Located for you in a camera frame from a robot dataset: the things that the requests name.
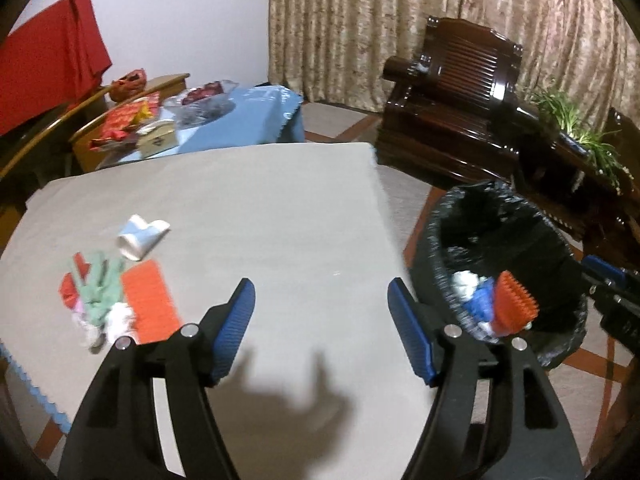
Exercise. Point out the white paper cup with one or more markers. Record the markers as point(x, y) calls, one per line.
point(138, 237)

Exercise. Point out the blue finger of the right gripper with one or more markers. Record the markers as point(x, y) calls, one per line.
point(604, 269)

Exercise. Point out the orange foam net mat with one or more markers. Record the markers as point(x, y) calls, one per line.
point(146, 293)

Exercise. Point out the beige tablecloth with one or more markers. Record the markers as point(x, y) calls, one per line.
point(321, 387)

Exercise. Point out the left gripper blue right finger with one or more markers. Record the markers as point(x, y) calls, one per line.
point(419, 328)

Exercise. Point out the white plastic bag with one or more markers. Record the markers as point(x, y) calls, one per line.
point(120, 322)

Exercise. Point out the beige patterned curtain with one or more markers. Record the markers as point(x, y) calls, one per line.
point(352, 52)

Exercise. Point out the green potted plant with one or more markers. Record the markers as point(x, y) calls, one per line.
point(556, 104)

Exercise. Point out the large green rubber glove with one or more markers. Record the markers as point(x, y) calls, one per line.
point(99, 290)

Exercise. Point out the white paper in bin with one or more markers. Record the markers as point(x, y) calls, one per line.
point(464, 284)

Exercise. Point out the wooden chair with curved rail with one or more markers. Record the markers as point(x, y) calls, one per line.
point(58, 131)

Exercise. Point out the orange red bag on chair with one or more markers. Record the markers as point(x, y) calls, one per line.
point(127, 86)

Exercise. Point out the orange foam net in bin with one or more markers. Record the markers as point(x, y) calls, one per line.
point(514, 307)

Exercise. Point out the red plastic bag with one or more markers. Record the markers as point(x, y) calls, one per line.
point(67, 290)

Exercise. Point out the black trash bin with bag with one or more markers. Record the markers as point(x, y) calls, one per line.
point(486, 228)

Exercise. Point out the pink face mask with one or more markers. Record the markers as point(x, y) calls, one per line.
point(79, 314)

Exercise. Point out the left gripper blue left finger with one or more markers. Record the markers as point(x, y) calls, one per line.
point(223, 329)

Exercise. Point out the red cloth on chair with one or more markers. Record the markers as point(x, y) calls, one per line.
point(57, 57)

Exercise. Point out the blue tablecloth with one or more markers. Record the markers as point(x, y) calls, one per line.
point(259, 115)

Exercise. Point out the glass fruit bowl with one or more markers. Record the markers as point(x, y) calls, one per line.
point(203, 104)

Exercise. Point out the dark wooden side table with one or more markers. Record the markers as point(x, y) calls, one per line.
point(560, 177)

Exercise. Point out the yellow tissue box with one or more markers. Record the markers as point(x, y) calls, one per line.
point(157, 137)

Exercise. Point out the dark wooden armchair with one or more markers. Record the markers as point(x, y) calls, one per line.
point(449, 117)

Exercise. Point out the blue trash in bin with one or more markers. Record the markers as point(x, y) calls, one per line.
point(479, 299)

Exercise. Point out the red snack bag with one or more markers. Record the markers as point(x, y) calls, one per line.
point(121, 124)

